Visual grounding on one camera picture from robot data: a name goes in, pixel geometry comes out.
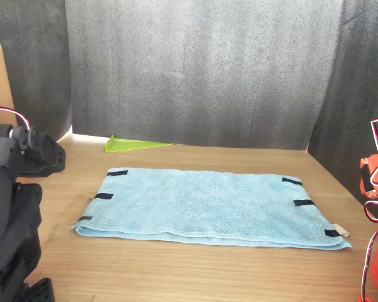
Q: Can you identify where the light grey foam panel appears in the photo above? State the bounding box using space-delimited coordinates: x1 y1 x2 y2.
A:
64 0 346 150

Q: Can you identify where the dark grey foam panel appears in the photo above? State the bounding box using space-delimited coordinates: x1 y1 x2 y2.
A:
0 0 72 142
307 0 378 218

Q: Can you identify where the lime green plastic bracket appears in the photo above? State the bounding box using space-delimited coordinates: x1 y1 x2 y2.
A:
105 134 175 154

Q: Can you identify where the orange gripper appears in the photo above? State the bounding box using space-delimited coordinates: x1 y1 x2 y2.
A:
360 152 378 199

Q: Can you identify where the light blue towel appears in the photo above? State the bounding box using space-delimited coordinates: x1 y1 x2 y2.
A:
69 167 353 252

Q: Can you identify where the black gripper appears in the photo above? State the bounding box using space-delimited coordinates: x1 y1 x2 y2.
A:
18 130 66 178

